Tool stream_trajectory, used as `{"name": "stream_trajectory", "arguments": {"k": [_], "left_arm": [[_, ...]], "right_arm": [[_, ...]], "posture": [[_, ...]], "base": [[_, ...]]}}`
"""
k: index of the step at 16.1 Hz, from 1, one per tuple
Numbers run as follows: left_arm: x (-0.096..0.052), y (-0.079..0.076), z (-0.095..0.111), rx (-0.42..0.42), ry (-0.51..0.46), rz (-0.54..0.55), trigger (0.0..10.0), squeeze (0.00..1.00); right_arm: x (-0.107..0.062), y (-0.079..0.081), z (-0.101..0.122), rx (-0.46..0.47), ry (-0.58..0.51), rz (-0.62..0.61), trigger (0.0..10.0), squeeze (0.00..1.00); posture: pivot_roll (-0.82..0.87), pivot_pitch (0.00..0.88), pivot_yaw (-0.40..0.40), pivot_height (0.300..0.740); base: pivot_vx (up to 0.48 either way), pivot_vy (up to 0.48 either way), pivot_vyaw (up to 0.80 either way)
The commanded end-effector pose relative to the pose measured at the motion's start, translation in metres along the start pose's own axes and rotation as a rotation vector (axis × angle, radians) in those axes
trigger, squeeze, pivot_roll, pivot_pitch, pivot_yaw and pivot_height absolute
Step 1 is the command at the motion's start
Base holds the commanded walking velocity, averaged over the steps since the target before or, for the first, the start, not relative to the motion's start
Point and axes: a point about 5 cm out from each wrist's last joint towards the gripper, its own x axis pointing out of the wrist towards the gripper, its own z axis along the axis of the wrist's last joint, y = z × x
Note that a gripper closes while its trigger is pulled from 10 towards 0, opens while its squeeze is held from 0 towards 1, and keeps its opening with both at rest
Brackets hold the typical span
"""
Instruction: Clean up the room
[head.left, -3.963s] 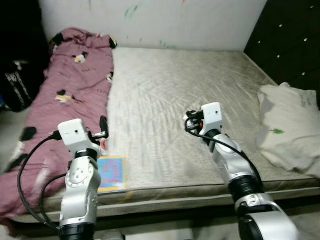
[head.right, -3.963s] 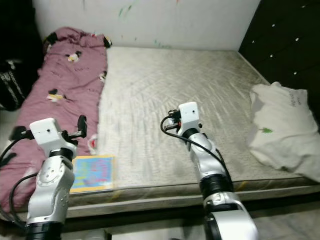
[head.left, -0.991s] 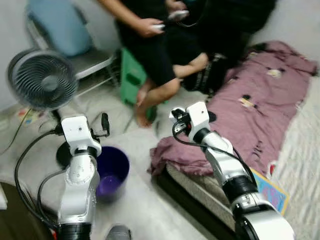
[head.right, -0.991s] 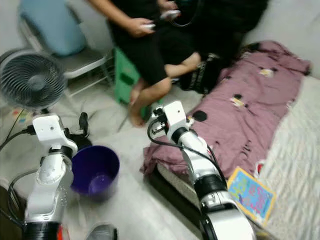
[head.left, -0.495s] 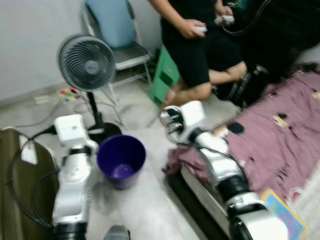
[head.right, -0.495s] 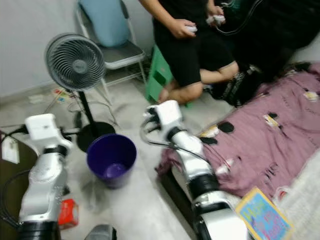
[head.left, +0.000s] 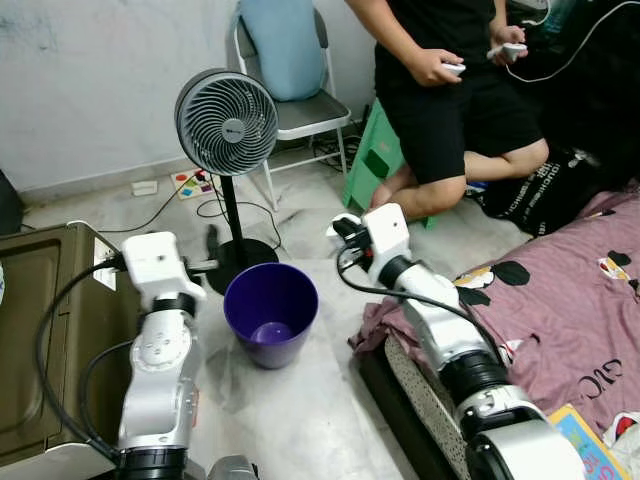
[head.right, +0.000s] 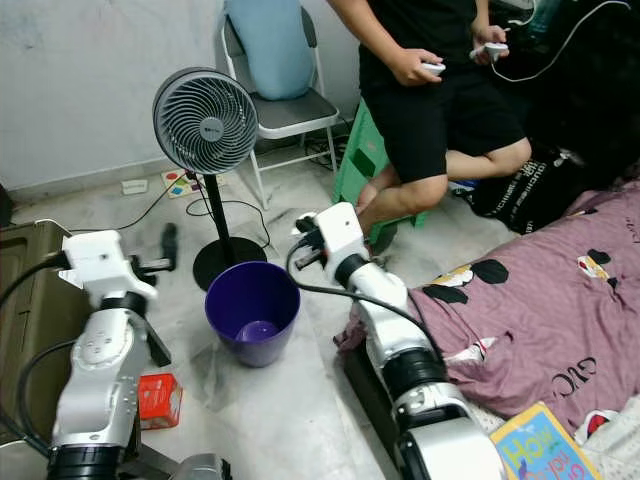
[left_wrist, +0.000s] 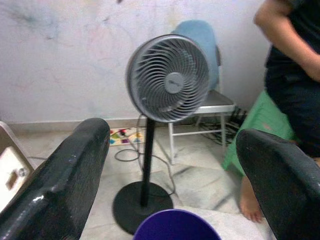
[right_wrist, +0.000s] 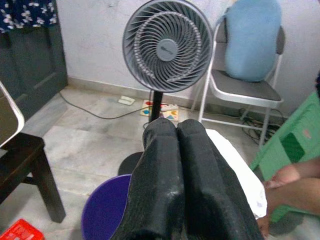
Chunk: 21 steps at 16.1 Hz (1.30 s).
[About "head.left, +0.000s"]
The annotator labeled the colourful picture book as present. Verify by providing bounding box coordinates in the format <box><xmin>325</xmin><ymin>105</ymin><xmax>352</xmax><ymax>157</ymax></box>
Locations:
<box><xmin>547</xmin><ymin>404</ymin><xmax>629</xmax><ymax>480</ymax></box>

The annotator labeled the person's right hand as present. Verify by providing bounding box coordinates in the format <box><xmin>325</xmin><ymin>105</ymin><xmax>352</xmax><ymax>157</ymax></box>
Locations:
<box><xmin>408</xmin><ymin>47</ymin><xmax>463</xmax><ymax>88</ymax></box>

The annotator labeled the person's left hand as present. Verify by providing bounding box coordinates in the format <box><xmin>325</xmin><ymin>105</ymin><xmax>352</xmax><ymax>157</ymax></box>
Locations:
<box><xmin>487</xmin><ymin>24</ymin><xmax>521</xmax><ymax>63</ymax></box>

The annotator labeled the colourful power strip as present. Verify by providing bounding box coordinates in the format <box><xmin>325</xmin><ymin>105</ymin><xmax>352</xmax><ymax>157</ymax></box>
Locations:
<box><xmin>171</xmin><ymin>169</ymin><xmax>217</xmax><ymax>200</ymax></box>

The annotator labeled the purple waste bin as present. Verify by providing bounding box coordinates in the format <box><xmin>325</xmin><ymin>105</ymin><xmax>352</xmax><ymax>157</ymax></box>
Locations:
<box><xmin>223</xmin><ymin>262</ymin><xmax>321</xmax><ymax>372</ymax></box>

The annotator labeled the green plastic stool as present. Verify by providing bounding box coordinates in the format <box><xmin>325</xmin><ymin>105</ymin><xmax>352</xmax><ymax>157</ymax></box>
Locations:
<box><xmin>342</xmin><ymin>98</ymin><xmax>438</xmax><ymax>229</ymax></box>

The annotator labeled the grey folding chair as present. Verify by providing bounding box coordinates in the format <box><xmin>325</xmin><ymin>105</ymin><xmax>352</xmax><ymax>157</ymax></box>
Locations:
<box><xmin>232</xmin><ymin>0</ymin><xmax>354</xmax><ymax>213</ymax></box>

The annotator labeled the grey standing fan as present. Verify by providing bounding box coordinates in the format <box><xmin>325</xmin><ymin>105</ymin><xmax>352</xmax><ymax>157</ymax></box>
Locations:
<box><xmin>174</xmin><ymin>67</ymin><xmax>282</xmax><ymax>297</ymax></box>

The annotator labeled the person in black clothes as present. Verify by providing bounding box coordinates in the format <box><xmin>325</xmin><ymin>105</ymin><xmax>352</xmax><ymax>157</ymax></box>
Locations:
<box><xmin>345</xmin><ymin>0</ymin><xmax>553</xmax><ymax>223</ymax></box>

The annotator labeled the white quilted mattress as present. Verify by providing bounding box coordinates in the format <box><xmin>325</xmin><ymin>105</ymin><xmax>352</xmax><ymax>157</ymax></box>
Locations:
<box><xmin>380</xmin><ymin>330</ymin><xmax>640</xmax><ymax>480</ymax></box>

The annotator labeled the brown cabinet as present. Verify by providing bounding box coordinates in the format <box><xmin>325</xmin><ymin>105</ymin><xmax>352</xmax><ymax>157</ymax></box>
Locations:
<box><xmin>0</xmin><ymin>222</ymin><xmax>143</xmax><ymax>468</ymax></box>

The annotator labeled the light blue cushion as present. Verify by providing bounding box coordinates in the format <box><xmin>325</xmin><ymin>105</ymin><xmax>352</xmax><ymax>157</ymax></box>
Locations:
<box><xmin>238</xmin><ymin>0</ymin><xmax>328</xmax><ymax>104</ymax></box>

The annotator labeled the black printed bag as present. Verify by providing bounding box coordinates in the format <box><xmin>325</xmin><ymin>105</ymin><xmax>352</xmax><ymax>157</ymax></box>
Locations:
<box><xmin>478</xmin><ymin>148</ymin><xmax>640</xmax><ymax>238</ymax></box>

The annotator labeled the grey left robot leg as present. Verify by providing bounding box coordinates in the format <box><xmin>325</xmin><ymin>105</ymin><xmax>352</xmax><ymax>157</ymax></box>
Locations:
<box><xmin>205</xmin><ymin>455</ymin><xmax>259</xmax><ymax>480</ymax></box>

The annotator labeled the pink printed blanket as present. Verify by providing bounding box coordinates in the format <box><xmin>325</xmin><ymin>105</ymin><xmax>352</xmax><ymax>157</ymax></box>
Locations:
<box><xmin>349</xmin><ymin>188</ymin><xmax>640</xmax><ymax>433</ymax></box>

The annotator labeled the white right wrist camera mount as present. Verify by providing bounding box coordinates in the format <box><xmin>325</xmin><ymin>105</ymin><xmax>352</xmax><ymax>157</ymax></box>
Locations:
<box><xmin>361</xmin><ymin>203</ymin><xmax>412</xmax><ymax>288</ymax></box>

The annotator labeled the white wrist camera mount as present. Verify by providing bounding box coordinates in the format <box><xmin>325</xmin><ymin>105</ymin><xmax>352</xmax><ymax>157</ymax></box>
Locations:
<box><xmin>120</xmin><ymin>231</ymin><xmax>207</xmax><ymax>308</ymax></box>
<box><xmin>361</xmin><ymin>203</ymin><xmax>412</xmax><ymax>288</ymax></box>

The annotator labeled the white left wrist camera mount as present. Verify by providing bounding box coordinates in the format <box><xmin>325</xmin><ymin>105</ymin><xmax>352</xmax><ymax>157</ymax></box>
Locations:
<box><xmin>120</xmin><ymin>231</ymin><xmax>207</xmax><ymax>308</ymax></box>

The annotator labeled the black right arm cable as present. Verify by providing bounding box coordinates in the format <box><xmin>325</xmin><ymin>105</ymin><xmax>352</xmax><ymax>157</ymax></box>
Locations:
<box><xmin>336</xmin><ymin>250</ymin><xmax>506</xmax><ymax>366</ymax></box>

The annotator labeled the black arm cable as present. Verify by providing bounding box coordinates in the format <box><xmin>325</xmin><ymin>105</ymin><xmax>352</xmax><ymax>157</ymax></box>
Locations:
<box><xmin>336</xmin><ymin>250</ymin><xmax>506</xmax><ymax>366</ymax></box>
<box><xmin>79</xmin><ymin>340</ymin><xmax>138</xmax><ymax>453</ymax></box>

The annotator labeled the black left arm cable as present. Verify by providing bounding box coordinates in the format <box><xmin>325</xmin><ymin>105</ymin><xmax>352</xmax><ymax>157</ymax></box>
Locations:
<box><xmin>79</xmin><ymin>340</ymin><xmax>138</xmax><ymax>453</ymax></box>

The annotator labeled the white controller cable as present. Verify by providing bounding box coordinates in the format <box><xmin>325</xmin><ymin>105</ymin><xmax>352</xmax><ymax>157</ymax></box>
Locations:
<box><xmin>505</xmin><ymin>0</ymin><xmax>640</xmax><ymax>84</ymax></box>

